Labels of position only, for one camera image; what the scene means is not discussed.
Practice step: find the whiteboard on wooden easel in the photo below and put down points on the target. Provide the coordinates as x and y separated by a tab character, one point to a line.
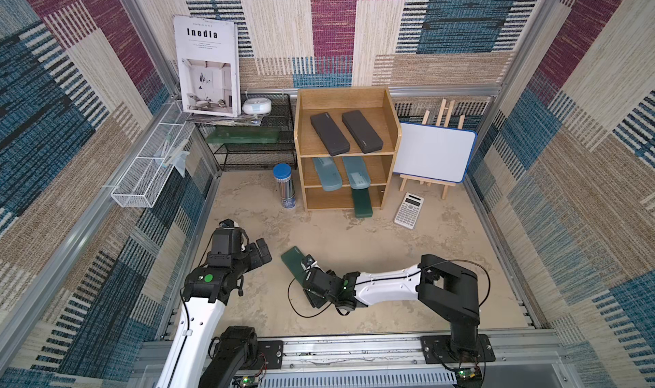
435	154

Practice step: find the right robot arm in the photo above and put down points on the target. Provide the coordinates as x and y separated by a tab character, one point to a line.
443	286

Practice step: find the black wire rack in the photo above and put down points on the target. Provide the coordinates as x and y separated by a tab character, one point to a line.
256	157

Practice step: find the green tray on rack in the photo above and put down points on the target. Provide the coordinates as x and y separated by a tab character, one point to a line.
243	135

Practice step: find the light blue pencil case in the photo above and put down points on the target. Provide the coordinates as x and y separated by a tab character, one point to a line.
328	174
357	172

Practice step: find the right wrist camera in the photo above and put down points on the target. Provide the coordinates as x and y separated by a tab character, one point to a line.
308	263

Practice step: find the Inedia white magazine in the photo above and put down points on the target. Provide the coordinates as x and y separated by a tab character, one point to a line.
208	66

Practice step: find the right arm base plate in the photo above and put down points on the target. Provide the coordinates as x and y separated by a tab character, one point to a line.
437	349

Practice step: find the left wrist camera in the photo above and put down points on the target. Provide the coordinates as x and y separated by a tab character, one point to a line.
227	223

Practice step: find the dark green pencil case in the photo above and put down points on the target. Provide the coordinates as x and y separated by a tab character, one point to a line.
362	203
293	259

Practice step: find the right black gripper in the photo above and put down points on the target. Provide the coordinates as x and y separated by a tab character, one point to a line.
311	275

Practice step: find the white calculator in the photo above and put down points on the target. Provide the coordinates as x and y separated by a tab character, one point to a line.
409	211

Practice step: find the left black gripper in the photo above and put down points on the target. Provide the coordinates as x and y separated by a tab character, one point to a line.
254	258

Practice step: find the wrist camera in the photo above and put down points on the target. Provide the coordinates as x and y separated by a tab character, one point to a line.
308	263
227	223

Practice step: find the white round device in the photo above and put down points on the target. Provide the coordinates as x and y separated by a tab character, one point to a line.
257	106

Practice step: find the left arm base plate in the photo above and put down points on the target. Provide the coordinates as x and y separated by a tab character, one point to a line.
269	355

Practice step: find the black pencil case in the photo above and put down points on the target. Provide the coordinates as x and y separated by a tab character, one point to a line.
363	133
331	136

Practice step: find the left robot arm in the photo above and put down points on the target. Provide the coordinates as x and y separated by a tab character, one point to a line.
193	359

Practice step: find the white wire basket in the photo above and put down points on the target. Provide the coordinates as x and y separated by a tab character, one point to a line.
147	174

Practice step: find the blue lid cylindrical canister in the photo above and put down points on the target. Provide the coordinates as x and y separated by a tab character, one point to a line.
284	179

